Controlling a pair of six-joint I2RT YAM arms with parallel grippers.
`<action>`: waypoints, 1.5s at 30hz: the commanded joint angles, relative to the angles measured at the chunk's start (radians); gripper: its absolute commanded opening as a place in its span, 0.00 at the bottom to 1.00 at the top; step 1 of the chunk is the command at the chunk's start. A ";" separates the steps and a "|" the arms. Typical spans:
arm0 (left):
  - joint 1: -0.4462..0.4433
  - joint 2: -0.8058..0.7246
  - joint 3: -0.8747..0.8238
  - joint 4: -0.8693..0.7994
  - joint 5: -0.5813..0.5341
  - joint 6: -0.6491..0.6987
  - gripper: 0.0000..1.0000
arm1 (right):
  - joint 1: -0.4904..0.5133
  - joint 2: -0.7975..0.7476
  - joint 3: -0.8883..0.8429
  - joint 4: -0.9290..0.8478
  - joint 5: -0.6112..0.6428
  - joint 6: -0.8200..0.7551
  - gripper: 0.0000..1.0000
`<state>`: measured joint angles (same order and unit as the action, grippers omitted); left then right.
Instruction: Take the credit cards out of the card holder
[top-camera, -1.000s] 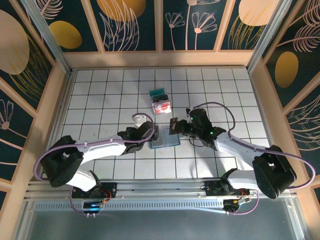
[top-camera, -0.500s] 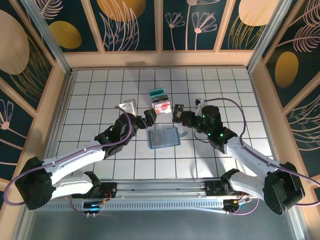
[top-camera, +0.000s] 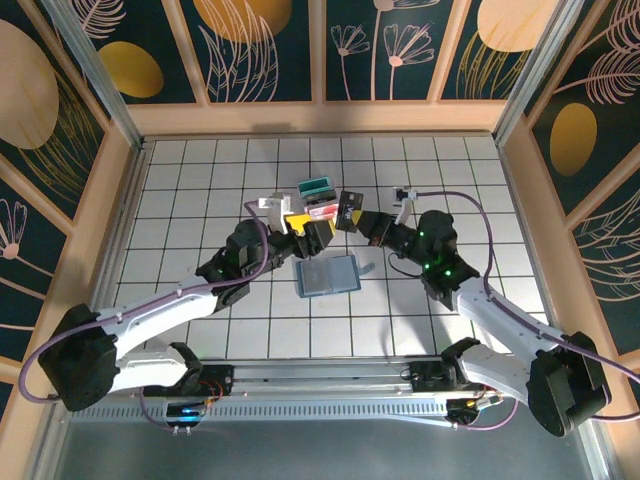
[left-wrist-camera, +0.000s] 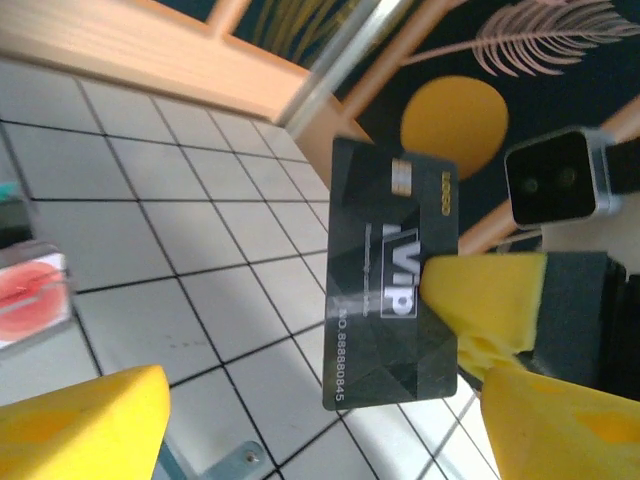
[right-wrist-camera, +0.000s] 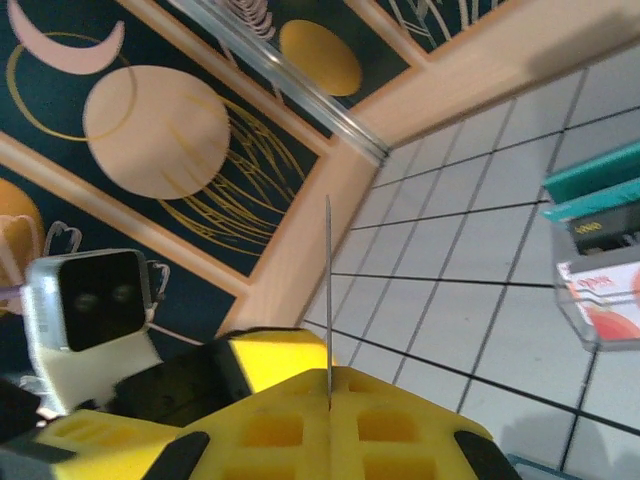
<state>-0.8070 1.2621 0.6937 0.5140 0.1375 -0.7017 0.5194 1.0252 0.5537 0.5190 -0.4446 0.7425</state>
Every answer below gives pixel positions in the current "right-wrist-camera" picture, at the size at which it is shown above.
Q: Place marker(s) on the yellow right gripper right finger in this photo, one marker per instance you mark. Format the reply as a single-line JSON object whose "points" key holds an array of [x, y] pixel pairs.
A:
{"points": [[390, 430]]}

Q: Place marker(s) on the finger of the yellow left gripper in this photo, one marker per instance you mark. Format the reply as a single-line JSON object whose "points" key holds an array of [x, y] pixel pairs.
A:
{"points": [[100, 447], [280, 355]]}

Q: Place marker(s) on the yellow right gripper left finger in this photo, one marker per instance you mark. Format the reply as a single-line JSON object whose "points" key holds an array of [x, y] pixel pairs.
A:
{"points": [[270, 430]]}

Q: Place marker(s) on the thin plastic credit card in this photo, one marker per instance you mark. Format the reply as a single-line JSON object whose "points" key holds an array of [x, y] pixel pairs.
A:
{"points": [[328, 300]]}

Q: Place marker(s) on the white card with red circles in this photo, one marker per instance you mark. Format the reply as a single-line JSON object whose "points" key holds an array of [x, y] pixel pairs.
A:
{"points": [[610, 300]]}

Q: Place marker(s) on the clear acrylic card stand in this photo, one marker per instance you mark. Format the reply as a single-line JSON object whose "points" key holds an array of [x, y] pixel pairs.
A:
{"points": [[570, 310]]}

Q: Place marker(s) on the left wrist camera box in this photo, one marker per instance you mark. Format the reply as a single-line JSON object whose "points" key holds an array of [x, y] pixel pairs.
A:
{"points": [[95, 300]]}

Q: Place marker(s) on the aluminium frame post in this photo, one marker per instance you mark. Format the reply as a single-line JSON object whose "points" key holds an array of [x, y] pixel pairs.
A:
{"points": [[310, 95]]}

